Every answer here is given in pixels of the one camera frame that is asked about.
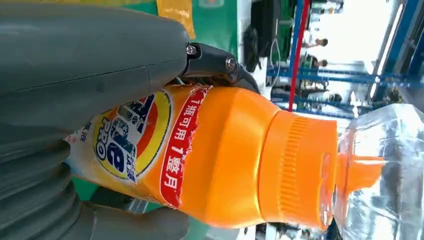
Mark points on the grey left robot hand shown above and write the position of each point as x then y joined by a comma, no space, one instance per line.
82,56

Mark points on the orange bottle with clear cap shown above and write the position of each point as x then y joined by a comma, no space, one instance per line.
232,159

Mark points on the yellow plastic sheet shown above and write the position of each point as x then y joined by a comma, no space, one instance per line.
175,13

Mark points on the ribbed grey left arm sleeve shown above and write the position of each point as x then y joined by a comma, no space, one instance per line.
33,192

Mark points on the small black pouch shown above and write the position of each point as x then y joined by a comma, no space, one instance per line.
251,49

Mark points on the large black bag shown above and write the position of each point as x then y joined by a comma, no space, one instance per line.
265,23

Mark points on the red pole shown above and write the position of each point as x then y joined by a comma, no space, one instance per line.
296,59

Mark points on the person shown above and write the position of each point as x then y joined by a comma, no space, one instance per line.
318,42
316,63

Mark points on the blue metal rack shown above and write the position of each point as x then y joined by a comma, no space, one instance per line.
331,78

